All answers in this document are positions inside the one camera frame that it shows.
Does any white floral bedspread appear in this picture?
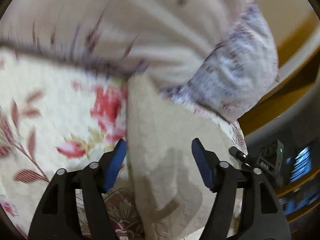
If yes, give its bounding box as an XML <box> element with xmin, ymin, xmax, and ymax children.
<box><xmin>0</xmin><ymin>47</ymin><xmax>249</xmax><ymax>240</ymax></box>

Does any pink floral pillow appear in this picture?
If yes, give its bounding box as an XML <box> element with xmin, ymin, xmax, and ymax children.
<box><xmin>1</xmin><ymin>0</ymin><xmax>278</xmax><ymax>122</ymax></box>

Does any wooden shelf unit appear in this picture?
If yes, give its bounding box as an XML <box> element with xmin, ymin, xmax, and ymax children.
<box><xmin>277</xmin><ymin>170</ymin><xmax>319</xmax><ymax>223</ymax></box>

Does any beige cable-knit sweater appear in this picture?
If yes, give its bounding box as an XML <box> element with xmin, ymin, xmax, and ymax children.
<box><xmin>126</xmin><ymin>74</ymin><xmax>236</xmax><ymax>239</ymax></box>

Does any wooden headboard frame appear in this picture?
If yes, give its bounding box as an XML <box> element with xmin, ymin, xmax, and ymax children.
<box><xmin>239</xmin><ymin>12</ymin><xmax>319</xmax><ymax>135</ymax></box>

